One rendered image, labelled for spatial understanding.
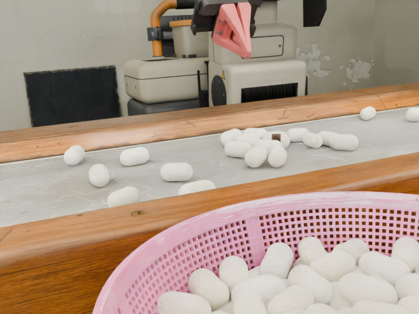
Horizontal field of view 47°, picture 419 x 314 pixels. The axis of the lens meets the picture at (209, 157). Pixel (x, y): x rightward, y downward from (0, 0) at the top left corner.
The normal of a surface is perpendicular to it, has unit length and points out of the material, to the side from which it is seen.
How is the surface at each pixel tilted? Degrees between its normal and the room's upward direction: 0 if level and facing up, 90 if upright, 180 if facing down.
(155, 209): 0
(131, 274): 75
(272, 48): 98
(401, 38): 90
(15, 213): 0
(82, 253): 90
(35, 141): 45
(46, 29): 90
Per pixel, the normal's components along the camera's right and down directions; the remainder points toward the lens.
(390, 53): -0.93, 0.14
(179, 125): 0.22, -0.53
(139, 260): 0.90, -0.23
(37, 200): -0.06, -0.97
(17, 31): 0.36, 0.22
